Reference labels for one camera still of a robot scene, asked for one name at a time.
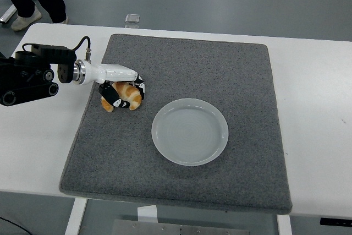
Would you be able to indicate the white table bracket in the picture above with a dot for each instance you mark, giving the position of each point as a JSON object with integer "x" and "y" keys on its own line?
{"x": 147, "y": 214}

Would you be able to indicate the white floor bar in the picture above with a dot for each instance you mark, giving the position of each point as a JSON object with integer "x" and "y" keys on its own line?
{"x": 8, "y": 13}

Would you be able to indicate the grey round plate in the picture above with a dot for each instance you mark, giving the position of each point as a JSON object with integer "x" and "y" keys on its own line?
{"x": 189, "y": 136}

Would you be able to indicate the small clear square floor fitting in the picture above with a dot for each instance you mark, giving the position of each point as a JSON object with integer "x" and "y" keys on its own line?
{"x": 132, "y": 18}

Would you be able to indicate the white table leg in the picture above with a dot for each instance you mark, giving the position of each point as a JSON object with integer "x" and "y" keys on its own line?
{"x": 75, "y": 217}
{"x": 284, "y": 225}

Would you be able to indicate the croissant bread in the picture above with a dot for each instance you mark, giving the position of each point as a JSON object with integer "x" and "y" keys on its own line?
{"x": 129, "y": 93}

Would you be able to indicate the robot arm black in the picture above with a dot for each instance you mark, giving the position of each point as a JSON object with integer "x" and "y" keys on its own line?
{"x": 24, "y": 75}

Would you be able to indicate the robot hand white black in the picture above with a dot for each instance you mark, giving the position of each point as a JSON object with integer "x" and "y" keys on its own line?
{"x": 115, "y": 72}

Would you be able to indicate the black table control panel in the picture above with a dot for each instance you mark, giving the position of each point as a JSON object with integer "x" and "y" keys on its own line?
{"x": 335, "y": 221}

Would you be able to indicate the grey metal plate with screws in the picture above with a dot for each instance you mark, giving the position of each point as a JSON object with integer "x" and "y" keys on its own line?
{"x": 178, "y": 228}

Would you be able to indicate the grey felt mat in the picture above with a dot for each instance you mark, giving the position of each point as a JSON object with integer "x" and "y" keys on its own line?
{"x": 192, "y": 67}

